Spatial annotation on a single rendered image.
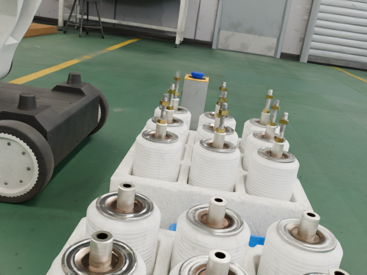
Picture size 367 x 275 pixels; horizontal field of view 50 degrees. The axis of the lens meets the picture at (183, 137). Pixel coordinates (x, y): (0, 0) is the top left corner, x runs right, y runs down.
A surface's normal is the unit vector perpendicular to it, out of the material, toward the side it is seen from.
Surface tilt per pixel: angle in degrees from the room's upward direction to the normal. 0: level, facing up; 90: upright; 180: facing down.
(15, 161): 90
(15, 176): 90
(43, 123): 45
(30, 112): 0
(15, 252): 0
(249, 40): 90
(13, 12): 115
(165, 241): 0
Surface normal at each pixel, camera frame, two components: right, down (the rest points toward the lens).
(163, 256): 0.14, -0.94
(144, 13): -0.07, 0.31
